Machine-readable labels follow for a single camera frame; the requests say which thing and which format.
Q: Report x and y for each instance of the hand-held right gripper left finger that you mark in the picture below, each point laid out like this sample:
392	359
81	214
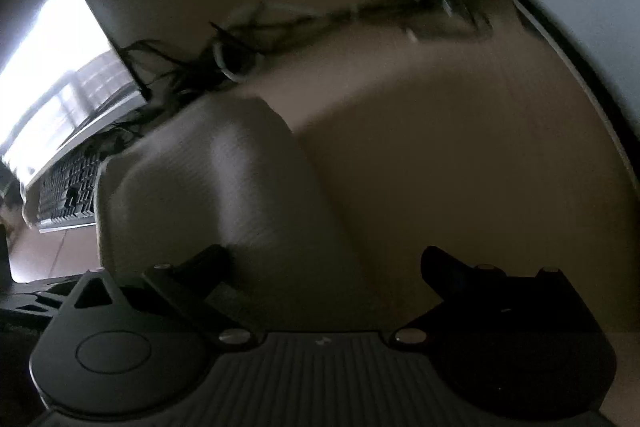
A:
200	264

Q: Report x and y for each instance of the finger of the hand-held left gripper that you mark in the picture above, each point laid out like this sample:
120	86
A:
30	299

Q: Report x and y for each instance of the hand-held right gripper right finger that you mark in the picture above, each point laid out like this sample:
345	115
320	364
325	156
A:
445	272

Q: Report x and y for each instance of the grey striped sweater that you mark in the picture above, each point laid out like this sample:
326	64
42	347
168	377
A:
250	182

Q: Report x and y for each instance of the black keyboard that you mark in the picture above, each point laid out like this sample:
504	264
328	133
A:
65	192

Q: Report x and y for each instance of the black computer monitor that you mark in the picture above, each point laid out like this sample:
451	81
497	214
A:
60	57

